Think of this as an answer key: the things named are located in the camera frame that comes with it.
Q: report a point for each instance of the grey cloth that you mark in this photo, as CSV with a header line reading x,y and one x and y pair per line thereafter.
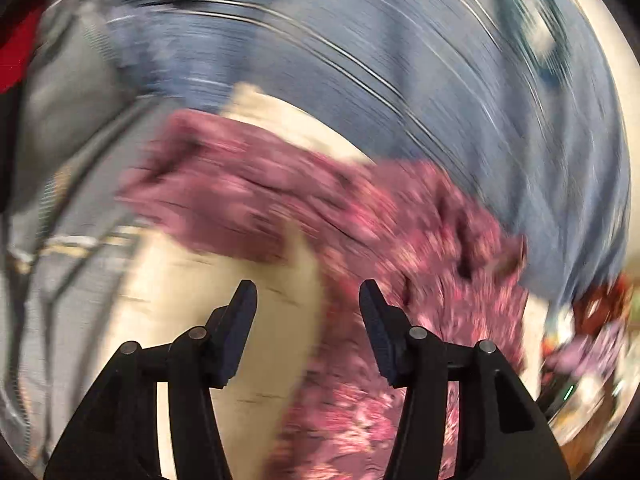
x,y
75,110

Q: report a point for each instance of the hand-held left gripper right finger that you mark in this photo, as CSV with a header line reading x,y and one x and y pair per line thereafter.
x,y
374,322

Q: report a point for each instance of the red cloth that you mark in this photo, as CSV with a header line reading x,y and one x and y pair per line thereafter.
x,y
22,45

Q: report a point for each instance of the cream bed sheet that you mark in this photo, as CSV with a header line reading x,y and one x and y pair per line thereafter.
x,y
175,310

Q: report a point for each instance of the red-brown cloth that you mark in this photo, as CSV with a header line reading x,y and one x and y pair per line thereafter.
x,y
602,305

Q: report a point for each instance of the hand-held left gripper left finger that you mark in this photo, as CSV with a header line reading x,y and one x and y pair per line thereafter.
x,y
241,327

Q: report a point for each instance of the pink floral small garment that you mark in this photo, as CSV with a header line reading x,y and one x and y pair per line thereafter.
x,y
350,220

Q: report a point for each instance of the purple cloth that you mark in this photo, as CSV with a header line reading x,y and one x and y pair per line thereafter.
x,y
590,355

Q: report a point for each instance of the blue plaid blanket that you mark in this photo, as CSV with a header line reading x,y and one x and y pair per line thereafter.
x,y
400,60

